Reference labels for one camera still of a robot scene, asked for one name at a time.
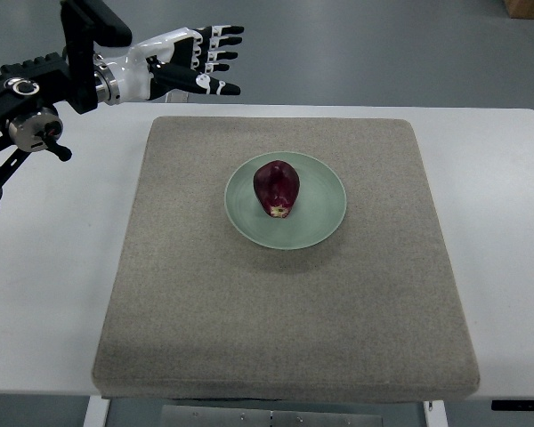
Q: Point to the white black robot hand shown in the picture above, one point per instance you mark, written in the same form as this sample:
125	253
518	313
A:
184	59

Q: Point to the dark red apple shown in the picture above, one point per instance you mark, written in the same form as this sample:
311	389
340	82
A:
276	186

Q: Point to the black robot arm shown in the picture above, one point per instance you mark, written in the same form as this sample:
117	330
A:
29	122

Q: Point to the lower metal floor plate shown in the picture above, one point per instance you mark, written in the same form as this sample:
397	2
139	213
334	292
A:
176	97

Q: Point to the light green plate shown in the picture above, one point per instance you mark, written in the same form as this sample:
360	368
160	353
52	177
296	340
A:
317	213

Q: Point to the beige fabric mat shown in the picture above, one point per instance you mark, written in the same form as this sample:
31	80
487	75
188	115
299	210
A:
198	311

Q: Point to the brown cardboard box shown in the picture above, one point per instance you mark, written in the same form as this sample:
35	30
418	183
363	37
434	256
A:
520	9

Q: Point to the black table control panel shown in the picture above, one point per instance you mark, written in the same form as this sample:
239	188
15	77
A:
512	405

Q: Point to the grey metal base plate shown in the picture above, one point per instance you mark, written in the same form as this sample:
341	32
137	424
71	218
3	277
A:
223	416

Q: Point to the white table leg frame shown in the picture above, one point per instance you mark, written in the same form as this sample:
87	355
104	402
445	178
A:
98	409

